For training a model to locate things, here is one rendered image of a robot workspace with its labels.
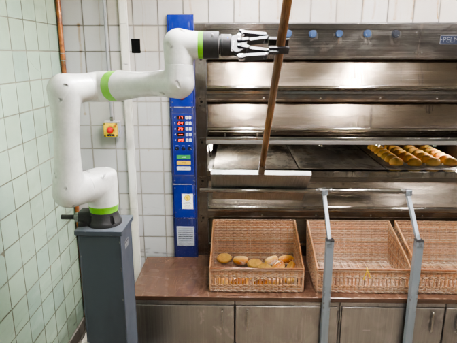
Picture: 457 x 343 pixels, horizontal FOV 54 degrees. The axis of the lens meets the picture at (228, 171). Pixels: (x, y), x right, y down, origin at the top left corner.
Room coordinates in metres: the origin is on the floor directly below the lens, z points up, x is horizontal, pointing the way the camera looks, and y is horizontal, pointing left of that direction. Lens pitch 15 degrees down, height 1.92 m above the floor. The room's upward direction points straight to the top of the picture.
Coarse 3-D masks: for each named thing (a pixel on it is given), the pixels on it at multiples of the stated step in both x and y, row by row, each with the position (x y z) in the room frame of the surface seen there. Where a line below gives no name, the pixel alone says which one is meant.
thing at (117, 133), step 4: (108, 120) 2.84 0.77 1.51; (116, 120) 2.84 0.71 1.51; (104, 124) 2.79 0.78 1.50; (108, 124) 2.79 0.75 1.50; (112, 124) 2.79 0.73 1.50; (116, 124) 2.78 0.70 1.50; (120, 124) 2.85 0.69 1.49; (104, 128) 2.79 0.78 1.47; (112, 128) 2.79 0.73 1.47; (116, 128) 2.79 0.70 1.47; (120, 128) 2.84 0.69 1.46; (104, 132) 2.79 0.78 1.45; (116, 132) 2.79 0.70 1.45; (120, 132) 2.83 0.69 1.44; (104, 136) 2.79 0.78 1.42; (108, 136) 2.79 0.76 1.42; (112, 136) 2.79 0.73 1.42; (116, 136) 2.78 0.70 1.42
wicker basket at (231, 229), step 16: (224, 224) 2.80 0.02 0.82; (240, 224) 2.80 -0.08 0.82; (256, 224) 2.80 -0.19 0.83; (272, 224) 2.80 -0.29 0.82; (288, 224) 2.80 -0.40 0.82; (224, 240) 2.77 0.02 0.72; (240, 240) 2.77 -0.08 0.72; (272, 240) 2.77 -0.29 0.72; (288, 240) 2.77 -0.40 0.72; (256, 256) 2.74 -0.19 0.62; (224, 272) 2.35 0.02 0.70; (240, 272) 2.35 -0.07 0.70; (256, 272) 2.57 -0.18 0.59; (272, 272) 2.35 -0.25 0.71; (288, 272) 2.34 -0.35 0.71; (304, 272) 2.34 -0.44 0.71; (224, 288) 2.35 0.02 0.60; (240, 288) 2.35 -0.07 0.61; (256, 288) 2.35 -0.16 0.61; (272, 288) 2.34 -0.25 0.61; (288, 288) 2.34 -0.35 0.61
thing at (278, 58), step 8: (288, 0) 1.44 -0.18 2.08; (288, 8) 1.46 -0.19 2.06; (280, 16) 1.50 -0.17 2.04; (288, 16) 1.49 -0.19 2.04; (280, 24) 1.52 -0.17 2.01; (280, 32) 1.54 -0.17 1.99; (280, 40) 1.57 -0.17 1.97; (280, 56) 1.63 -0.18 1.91; (280, 64) 1.66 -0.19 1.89; (272, 72) 1.72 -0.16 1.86; (272, 80) 1.74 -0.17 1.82; (272, 88) 1.78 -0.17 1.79; (272, 96) 1.81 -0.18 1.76; (272, 104) 1.85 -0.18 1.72; (272, 112) 1.90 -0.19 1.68; (272, 120) 1.97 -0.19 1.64; (264, 136) 2.06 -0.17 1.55; (264, 144) 2.11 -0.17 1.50; (264, 152) 2.17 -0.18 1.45; (264, 160) 2.23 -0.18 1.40
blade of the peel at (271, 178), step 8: (216, 176) 2.38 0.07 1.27; (224, 176) 2.38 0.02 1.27; (232, 176) 2.38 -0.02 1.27; (240, 176) 2.38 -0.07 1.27; (248, 176) 2.38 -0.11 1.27; (256, 176) 2.37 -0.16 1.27; (264, 176) 2.37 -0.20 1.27; (272, 176) 2.37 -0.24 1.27; (280, 176) 2.37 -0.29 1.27; (288, 176) 2.37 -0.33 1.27; (296, 176) 2.37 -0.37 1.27; (304, 176) 2.37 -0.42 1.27; (216, 184) 2.47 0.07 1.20; (224, 184) 2.46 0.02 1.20; (232, 184) 2.46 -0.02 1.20; (240, 184) 2.46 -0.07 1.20; (248, 184) 2.46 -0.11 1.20; (256, 184) 2.46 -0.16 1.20; (264, 184) 2.46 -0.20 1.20; (272, 184) 2.46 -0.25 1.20; (280, 184) 2.45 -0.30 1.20; (288, 184) 2.45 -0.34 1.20; (296, 184) 2.45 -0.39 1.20; (304, 184) 2.45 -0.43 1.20
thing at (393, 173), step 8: (312, 176) 2.83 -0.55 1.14; (320, 176) 2.83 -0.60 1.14; (328, 176) 2.83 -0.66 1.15; (336, 176) 2.83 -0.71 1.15; (344, 176) 2.83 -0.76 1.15; (352, 176) 2.83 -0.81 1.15; (360, 176) 2.83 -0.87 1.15; (368, 176) 2.83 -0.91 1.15; (376, 176) 2.82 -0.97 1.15; (384, 176) 2.82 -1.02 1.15; (392, 176) 2.82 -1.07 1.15; (400, 176) 2.82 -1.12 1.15; (408, 176) 2.82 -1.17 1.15; (416, 176) 2.82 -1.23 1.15; (424, 176) 2.82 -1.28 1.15; (432, 176) 2.82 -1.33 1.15; (440, 176) 2.82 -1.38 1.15; (448, 176) 2.81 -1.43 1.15; (456, 176) 2.81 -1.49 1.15
